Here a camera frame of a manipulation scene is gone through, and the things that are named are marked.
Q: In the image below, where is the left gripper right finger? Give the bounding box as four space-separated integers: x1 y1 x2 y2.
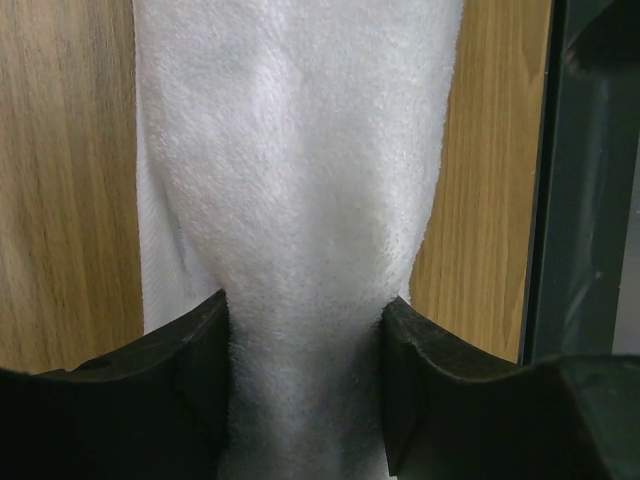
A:
381 299 639 480

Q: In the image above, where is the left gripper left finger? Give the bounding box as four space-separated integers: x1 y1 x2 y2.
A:
1 292 230 479

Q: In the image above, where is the white towel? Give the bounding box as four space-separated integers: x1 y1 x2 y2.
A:
133 1 463 479

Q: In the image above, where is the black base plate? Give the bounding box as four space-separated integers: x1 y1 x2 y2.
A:
519 1 639 364

